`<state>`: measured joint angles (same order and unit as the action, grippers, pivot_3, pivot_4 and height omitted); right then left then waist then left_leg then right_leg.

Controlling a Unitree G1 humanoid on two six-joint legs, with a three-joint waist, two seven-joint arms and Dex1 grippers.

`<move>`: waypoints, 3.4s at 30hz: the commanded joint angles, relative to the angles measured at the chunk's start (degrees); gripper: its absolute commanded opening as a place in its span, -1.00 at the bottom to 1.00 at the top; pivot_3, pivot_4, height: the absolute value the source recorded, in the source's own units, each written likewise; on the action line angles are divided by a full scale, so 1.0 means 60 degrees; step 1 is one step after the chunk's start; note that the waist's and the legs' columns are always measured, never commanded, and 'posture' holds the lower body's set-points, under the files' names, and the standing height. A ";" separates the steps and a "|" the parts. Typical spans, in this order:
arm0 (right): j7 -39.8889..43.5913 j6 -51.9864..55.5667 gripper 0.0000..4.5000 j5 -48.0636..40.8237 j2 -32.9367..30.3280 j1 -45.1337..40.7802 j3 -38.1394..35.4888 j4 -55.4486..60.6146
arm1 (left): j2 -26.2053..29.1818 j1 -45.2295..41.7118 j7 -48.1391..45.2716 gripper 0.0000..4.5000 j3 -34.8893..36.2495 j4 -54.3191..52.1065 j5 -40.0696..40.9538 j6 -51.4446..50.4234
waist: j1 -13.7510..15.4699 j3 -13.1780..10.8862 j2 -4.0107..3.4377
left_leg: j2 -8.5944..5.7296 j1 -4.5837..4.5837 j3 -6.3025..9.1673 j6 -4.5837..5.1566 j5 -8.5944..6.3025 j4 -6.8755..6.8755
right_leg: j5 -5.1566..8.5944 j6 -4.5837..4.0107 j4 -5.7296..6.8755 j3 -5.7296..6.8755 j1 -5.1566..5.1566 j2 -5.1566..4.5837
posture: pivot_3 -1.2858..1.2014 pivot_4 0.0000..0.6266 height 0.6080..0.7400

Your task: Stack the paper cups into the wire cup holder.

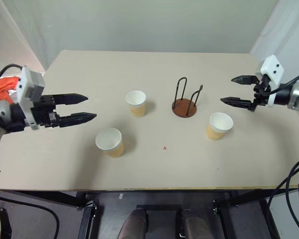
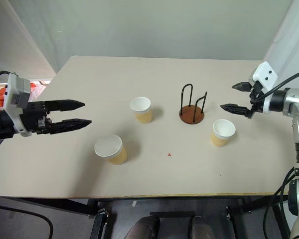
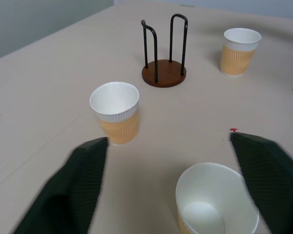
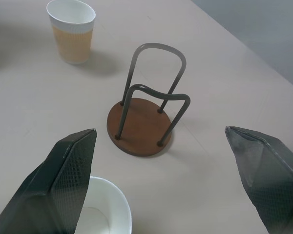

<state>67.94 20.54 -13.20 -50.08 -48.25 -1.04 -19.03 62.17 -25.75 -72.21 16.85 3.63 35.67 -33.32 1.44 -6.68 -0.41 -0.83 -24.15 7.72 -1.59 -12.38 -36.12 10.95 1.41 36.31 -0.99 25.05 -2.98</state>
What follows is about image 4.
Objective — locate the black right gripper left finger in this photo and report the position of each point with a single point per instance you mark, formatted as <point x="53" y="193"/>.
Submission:
<point x="51" y="185"/>

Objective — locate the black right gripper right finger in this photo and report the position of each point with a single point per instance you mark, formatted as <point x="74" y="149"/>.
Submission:
<point x="266" y="170"/>

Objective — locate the orange and white paper cup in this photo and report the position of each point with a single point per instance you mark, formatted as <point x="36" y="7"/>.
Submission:
<point x="72" y="34"/>
<point x="110" y="207"/>

